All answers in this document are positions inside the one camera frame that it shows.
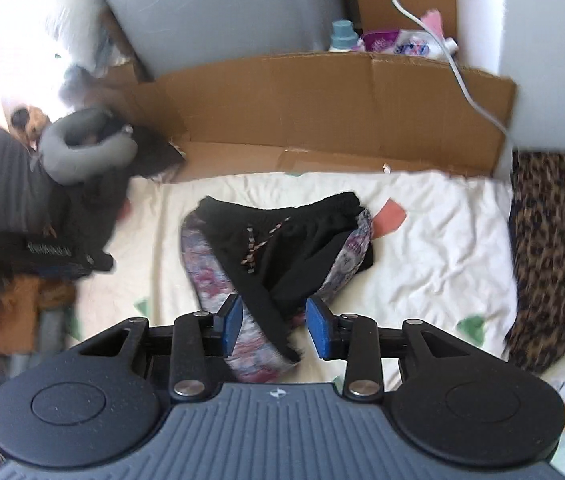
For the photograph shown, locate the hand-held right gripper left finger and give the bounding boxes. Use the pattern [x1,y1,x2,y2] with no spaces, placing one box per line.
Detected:
[80,294,242,403]

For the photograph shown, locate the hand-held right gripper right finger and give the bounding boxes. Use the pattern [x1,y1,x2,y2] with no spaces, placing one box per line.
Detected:
[307,295,463,401]

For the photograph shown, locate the black bear print shorts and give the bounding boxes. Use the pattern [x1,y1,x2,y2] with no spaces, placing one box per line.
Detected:
[180,191,375,383]

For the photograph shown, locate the black clothes pile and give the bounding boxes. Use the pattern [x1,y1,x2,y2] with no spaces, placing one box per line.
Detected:
[62,125,186,273]

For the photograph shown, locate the brown garment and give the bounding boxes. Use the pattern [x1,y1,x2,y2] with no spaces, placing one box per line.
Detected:
[0,275,76,351]

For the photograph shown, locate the light blue denim jeans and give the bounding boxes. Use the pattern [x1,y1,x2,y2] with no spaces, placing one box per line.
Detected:
[37,307,80,356]

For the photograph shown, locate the grey neck pillow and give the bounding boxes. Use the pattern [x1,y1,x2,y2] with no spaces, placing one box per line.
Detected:
[37,106,138,186]

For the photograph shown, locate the brown plush dog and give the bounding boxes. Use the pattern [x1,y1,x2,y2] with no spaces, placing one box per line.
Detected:
[10,105,53,143]

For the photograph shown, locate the cream bear printed blanket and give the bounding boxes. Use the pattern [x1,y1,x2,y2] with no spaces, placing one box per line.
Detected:
[65,170,520,391]

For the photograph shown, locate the brown cardboard sheet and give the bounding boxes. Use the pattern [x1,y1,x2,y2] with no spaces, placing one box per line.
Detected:
[97,52,517,183]

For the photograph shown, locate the leopard print cloth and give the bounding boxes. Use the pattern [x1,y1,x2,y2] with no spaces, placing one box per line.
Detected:
[505,152,565,373]

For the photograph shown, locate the white fluffy plush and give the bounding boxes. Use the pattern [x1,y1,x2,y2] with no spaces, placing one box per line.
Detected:
[27,0,113,76]

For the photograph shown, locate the blue cap detergent bottle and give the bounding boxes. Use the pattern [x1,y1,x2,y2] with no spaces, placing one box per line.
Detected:
[329,20,365,53]

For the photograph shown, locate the grey cabinet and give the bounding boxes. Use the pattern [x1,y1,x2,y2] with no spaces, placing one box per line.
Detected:
[85,0,358,81]

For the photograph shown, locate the small pink item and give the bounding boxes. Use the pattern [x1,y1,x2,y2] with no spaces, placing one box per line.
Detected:
[422,8,445,36]

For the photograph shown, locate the white cable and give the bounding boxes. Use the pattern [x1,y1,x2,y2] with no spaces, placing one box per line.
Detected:
[369,0,510,136]

